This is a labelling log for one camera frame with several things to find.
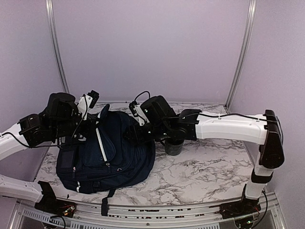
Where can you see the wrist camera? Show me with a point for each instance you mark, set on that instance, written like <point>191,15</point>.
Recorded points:
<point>86,102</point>
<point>137,112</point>

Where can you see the left aluminium frame post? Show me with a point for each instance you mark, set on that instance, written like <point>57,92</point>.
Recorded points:
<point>55,45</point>

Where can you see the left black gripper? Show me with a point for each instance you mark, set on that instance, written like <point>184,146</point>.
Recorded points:
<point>91,126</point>

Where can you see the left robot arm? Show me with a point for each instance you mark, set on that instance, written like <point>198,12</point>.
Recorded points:
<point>64,122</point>

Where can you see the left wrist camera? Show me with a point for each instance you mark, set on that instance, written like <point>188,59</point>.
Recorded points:
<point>86,102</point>

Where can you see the front aluminium rail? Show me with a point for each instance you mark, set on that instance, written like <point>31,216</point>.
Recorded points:
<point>199,216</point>

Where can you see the aluminium frame post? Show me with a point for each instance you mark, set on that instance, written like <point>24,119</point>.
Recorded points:
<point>55,45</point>
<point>243,52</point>

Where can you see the navy blue student backpack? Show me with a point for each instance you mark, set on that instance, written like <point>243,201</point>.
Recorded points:
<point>105,161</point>

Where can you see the dark grey metal mug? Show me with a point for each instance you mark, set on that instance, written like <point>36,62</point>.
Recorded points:
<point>172,147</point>

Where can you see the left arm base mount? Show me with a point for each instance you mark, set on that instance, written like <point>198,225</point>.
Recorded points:
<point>50,204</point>

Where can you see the right aluminium frame post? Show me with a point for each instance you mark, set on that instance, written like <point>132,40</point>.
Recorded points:
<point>243,52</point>

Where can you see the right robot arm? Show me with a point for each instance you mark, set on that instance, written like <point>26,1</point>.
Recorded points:
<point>157,120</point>

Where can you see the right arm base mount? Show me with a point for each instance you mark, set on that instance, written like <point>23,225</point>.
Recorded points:
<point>241,207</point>

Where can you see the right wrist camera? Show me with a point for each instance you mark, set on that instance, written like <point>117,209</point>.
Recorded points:
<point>137,112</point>

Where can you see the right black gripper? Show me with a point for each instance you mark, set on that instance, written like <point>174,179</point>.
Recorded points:
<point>134,132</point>

